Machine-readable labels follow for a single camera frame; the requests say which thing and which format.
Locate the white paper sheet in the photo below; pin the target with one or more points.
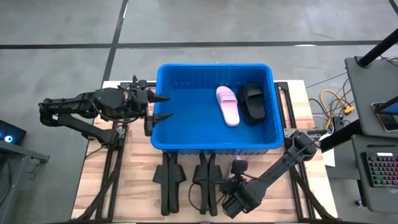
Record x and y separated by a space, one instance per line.
330 158

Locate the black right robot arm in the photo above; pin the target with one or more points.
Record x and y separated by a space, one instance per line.
280 168

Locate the blue plastic bin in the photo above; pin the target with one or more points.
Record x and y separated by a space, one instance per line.
192 124

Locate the grey desk top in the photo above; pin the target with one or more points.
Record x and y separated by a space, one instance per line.
363 93

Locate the black stand leg bar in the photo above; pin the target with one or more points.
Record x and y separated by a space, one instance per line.
339 137

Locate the black round pole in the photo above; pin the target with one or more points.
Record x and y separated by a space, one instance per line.
377 49

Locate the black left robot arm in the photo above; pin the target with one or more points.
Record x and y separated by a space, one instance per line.
71 123

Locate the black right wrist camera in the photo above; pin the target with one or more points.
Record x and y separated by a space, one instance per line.
239 167

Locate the black monitor with blue screen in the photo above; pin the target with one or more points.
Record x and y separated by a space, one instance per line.
392 109

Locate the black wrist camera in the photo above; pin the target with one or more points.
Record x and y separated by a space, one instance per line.
239 167
142 84

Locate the grey keyboard desk panel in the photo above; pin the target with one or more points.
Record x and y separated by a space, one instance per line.
373 199

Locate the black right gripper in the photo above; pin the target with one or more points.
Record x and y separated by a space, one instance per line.
233 199

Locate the tablet with light screen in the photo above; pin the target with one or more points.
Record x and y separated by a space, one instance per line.
388 123

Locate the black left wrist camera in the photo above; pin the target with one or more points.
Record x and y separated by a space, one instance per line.
142 84

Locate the backlit rainbow keyboard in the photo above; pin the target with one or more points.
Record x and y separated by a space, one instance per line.
382 171

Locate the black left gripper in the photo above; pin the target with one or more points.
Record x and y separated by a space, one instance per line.
140 102

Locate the dark laptop with glowing logo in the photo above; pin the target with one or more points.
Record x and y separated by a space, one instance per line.
12 132

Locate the grey metal stand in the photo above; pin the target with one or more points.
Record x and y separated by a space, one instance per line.
18 155

